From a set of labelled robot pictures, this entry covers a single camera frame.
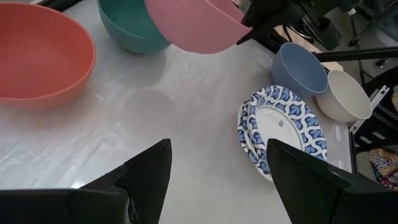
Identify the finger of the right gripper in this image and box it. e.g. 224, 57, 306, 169
236, 29, 274, 46
241, 0, 290, 27

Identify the colourful patterned cloth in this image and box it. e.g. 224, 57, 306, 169
369, 147, 398, 190

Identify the cream white plastic bowl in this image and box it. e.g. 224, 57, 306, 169
315, 70, 373, 123

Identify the coral red plastic bowl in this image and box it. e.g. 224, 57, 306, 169
0, 2, 97, 110

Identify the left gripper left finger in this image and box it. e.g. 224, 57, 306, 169
80, 138, 173, 224

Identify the pink plastic bowl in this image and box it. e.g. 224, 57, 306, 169
144, 0, 253, 55

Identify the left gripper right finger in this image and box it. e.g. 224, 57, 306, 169
266, 138, 352, 224

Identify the silver aluminium rail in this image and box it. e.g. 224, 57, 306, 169
348, 85, 391, 134

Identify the teal green plastic bowl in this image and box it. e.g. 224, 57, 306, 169
96, 0, 172, 55

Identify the blue plastic bowl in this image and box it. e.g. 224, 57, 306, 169
271, 42, 330, 98

